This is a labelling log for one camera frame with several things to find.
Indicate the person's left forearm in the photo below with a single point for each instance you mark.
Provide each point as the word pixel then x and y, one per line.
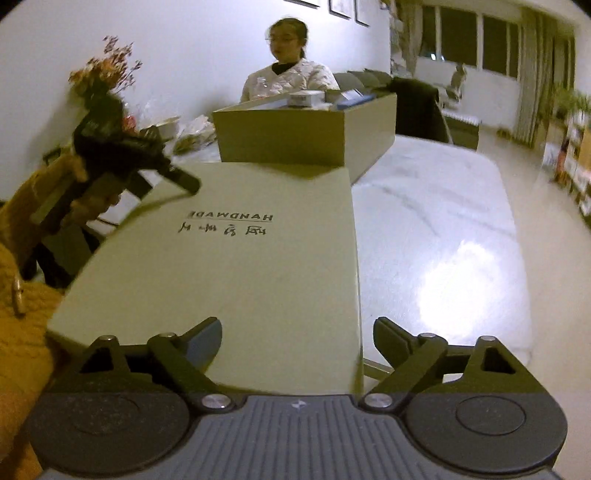
pixel 27 207

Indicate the person's left hand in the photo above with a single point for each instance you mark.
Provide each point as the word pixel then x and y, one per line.
pixel 99 203

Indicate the clear plastic bag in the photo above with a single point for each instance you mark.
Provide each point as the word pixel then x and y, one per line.
pixel 196 136

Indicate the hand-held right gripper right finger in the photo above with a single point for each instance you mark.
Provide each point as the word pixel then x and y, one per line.
pixel 392 340

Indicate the potted green plants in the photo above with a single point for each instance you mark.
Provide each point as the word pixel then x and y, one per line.
pixel 572 101

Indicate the low storage cabinet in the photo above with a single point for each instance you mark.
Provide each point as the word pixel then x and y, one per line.
pixel 572 170

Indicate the beige curtain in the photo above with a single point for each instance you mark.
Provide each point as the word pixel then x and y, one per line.
pixel 545 78

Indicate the beige cardboard storage box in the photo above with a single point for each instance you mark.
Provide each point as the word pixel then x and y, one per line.
pixel 286 138

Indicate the dried flower bouquet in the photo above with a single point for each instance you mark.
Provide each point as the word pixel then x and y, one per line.
pixel 104 74

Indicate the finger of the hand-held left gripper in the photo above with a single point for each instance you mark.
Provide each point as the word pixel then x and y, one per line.
pixel 141 187
pixel 182 180

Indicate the grey office chair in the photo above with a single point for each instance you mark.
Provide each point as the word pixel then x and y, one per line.
pixel 456 83

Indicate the beige cardboard box lid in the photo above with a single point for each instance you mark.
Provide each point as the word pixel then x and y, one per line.
pixel 231 277

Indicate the person's orange sweater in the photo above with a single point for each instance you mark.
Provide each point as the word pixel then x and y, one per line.
pixel 23 369

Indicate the grey sofa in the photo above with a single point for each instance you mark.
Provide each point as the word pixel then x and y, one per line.
pixel 364 79

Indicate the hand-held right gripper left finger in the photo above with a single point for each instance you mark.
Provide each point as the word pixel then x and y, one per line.
pixel 207 339

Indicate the framed wall picture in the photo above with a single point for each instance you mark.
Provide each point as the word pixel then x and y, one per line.
pixel 362 13
pixel 302 2
pixel 340 8

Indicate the white marble desktop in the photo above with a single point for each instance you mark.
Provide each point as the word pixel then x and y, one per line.
pixel 438 230

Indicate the black chair with jacket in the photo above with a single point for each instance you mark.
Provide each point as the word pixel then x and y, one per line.
pixel 420 110

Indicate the large room window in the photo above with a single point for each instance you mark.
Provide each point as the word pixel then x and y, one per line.
pixel 461 37

